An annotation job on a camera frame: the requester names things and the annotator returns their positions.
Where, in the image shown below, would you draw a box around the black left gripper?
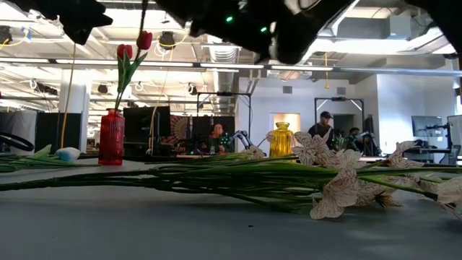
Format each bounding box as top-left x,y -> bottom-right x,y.
9,0 -> 113,46

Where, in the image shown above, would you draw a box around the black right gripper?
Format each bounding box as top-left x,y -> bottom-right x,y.
154,0 -> 287,61

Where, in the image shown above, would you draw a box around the red artificial tulip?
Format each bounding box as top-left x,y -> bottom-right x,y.
117,30 -> 154,111
114,43 -> 135,111

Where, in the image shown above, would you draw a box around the white artificial flower bunch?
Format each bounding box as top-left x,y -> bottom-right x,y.
0,129 -> 462,222

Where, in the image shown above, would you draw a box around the red ribbed glass vase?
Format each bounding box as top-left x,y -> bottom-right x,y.
98,108 -> 126,167

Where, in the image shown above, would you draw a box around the yellow glass vase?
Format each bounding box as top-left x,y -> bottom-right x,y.
268,121 -> 295,158

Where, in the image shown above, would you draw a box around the white building column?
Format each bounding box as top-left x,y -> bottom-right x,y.
58,69 -> 91,153

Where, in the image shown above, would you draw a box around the seated person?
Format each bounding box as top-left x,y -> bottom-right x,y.
210,123 -> 232,155

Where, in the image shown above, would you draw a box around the black partition panel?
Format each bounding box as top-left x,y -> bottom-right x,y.
35,112 -> 82,153

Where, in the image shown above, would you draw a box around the mandala pattern tapestry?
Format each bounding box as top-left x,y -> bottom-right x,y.
170,114 -> 192,146

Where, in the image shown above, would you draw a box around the blue white artificial tulip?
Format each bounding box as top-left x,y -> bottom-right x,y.
0,144 -> 82,173

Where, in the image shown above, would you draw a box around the person with cap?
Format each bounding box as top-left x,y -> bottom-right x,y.
307,110 -> 335,150

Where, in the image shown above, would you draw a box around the black computer monitor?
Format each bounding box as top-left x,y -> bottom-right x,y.
411,115 -> 443,139

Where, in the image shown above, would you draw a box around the grey computer monitor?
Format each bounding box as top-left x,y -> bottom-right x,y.
447,114 -> 462,147

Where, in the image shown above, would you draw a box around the silver ventilation duct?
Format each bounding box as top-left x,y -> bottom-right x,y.
208,45 -> 240,93

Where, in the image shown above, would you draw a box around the long ceiling light rail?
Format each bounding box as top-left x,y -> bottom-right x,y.
0,56 -> 462,77

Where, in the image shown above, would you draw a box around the black metal frame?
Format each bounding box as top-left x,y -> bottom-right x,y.
313,96 -> 366,145
196,91 -> 253,139

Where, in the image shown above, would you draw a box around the yellow hanging cable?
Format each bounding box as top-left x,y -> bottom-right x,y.
60,43 -> 78,150

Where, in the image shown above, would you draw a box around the yellow hanging cord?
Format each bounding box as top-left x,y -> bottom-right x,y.
323,53 -> 331,90

